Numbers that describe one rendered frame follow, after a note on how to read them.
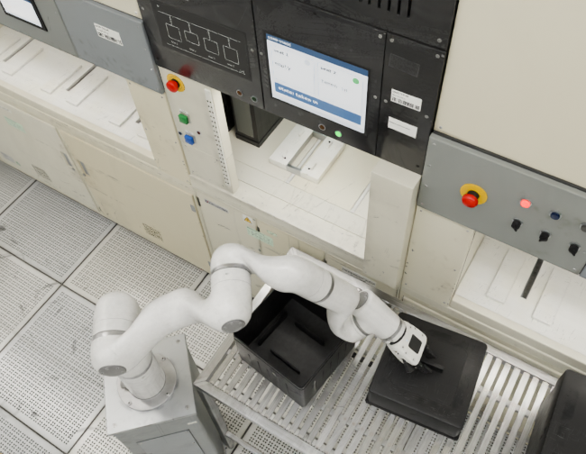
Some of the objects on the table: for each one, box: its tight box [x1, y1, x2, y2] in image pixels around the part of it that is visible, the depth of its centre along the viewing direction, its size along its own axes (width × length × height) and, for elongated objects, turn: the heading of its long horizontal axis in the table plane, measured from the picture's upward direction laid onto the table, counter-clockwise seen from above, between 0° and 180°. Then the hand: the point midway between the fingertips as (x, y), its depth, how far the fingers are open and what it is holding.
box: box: [526, 369, 586, 454], centre depth 168 cm, size 29×29×25 cm
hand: (426, 361), depth 185 cm, fingers open, 4 cm apart
